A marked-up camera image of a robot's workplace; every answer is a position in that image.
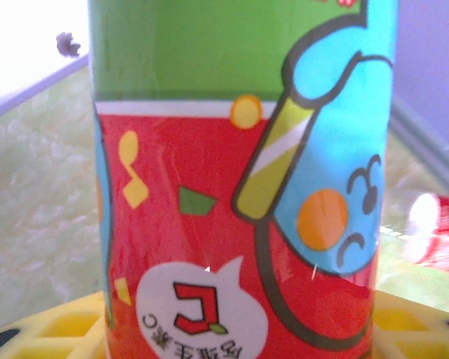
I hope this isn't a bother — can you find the green red cartoon label bottle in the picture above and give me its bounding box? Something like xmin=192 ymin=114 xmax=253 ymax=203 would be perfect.
xmin=88 ymin=0 xmax=401 ymax=359

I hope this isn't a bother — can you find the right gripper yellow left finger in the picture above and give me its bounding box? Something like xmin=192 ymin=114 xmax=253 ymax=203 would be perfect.
xmin=0 ymin=291 xmax=110 ymax=359

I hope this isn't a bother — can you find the clear red label cola bottle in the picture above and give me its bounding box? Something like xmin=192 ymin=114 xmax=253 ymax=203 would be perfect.
xmin=402 ymin=192 xmax=449 ymax=276

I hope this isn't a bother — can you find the aluminium rear table edge rail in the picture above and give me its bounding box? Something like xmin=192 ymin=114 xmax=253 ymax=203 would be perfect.
xmin=0 ymin=52 xmax=91 ymax=126

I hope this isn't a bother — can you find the aluminium right side frame rail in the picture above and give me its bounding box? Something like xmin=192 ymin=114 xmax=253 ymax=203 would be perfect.
xmin=388 ymin=99 xmax=449 ymax=197

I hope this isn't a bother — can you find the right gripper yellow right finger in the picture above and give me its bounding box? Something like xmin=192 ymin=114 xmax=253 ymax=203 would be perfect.
xmin=370 ymin=289 xmax=449 ymax=359

